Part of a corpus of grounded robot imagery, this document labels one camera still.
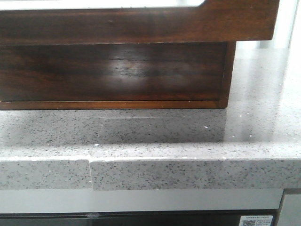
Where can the dark wooden drawer cabinet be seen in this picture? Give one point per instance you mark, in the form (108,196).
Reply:
(116,76)

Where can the black appliance under counter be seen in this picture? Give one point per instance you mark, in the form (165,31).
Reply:
(135,218)

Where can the dark wooden drawer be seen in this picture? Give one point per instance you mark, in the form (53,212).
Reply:
(212,21)

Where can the white label sticker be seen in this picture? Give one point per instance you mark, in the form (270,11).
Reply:
(265,220)

